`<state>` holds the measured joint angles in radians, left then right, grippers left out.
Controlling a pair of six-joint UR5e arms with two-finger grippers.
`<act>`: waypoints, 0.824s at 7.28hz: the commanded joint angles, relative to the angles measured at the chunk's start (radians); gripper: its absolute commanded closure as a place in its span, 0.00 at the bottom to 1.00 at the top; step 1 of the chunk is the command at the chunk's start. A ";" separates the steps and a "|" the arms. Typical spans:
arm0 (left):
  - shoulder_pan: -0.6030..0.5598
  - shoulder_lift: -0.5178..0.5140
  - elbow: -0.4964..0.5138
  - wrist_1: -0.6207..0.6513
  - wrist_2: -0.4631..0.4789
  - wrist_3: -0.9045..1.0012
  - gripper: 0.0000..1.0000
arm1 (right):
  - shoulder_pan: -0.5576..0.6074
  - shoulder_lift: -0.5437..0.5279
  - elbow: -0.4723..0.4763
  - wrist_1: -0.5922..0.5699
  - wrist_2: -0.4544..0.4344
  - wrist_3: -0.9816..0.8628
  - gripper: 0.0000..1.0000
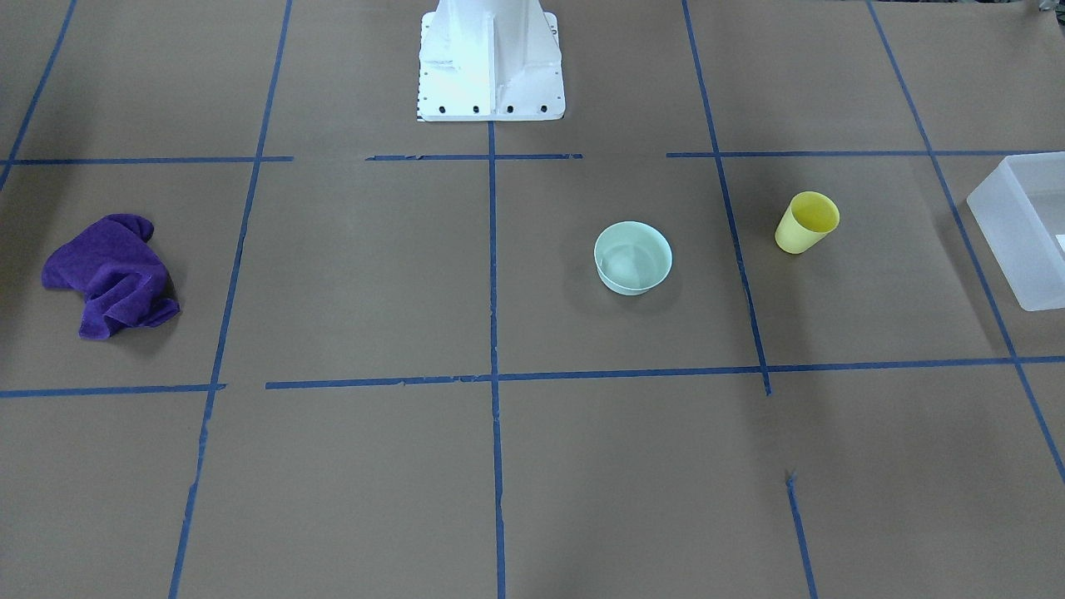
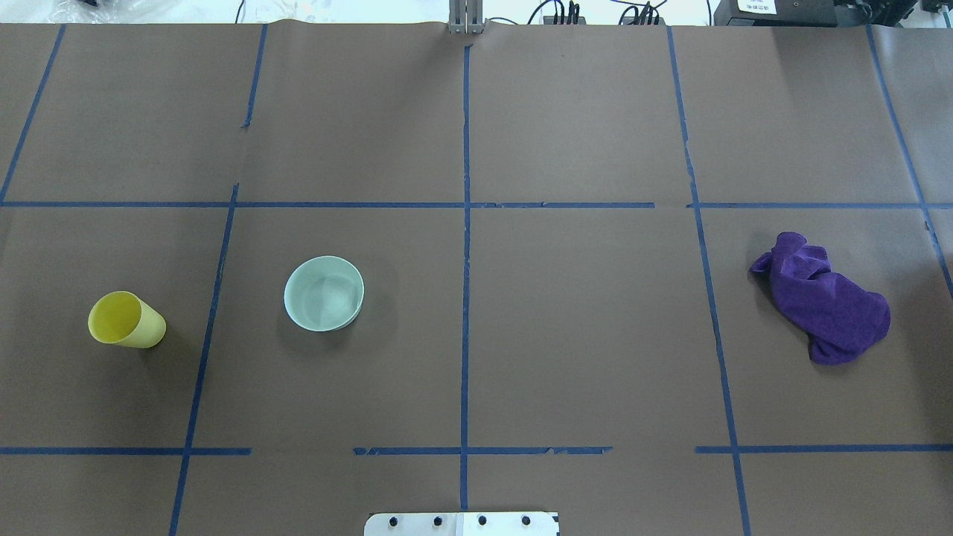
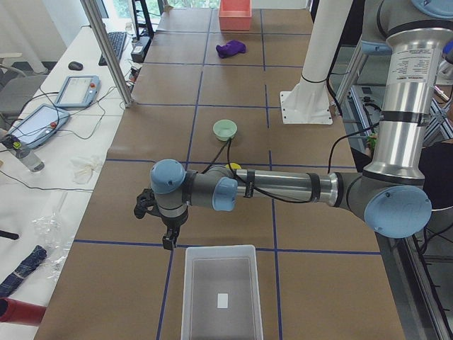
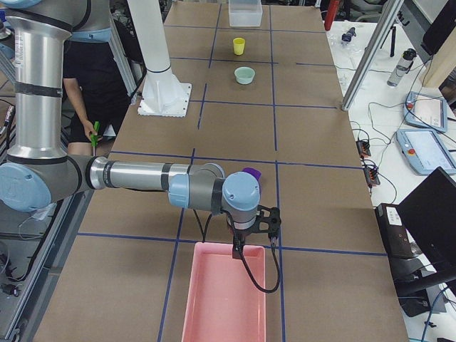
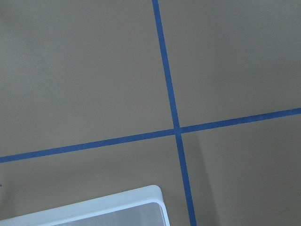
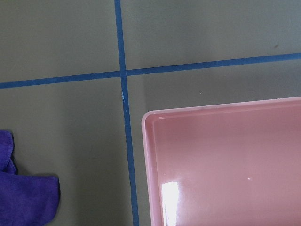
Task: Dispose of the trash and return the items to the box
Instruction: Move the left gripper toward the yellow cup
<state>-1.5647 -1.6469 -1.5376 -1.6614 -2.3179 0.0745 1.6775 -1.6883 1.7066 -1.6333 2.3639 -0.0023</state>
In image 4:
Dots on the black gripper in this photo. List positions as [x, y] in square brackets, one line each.
[239, 236]

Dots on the purple cloth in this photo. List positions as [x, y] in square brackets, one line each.
[253, 173]

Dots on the yellow plastic cup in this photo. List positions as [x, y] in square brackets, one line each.
[238, 46]

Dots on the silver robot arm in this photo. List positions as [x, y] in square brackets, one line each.
[39, 172]

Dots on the black desktop box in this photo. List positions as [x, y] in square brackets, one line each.
[394, 235]

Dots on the clear plastic storage box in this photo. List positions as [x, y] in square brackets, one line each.
[245, 13]

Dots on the pink plastic tray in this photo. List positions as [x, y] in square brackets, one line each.
[222, 302]

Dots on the orange black connector block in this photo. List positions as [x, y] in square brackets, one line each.
[363, 147]

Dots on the pale green bowl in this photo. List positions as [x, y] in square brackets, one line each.
[244, 75]

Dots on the black monitor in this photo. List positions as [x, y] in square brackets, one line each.
[428, 213]

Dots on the near teach pendant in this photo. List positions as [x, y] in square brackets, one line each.
[425, 151]

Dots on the teach pendant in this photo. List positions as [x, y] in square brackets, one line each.
[426, 111]
[425, 151]

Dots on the person in black clothes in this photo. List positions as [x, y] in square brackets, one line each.
[96, 90]

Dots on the far teach pendant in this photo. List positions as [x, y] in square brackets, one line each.
[426, 111]

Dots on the blue handheld tool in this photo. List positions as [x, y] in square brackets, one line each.
[349, 35]

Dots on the clear water bottle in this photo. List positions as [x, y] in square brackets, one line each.
[403, 67]

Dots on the red cylinder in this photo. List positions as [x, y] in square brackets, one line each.
[331, 14]

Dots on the white pedestal base plate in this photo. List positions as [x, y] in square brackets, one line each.
[164, 95]

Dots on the green handled tool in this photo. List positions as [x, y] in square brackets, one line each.
[94, 139]

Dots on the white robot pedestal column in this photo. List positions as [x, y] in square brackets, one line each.
[147, 20]

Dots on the aluminium frame post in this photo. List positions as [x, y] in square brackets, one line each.
[381, 30]

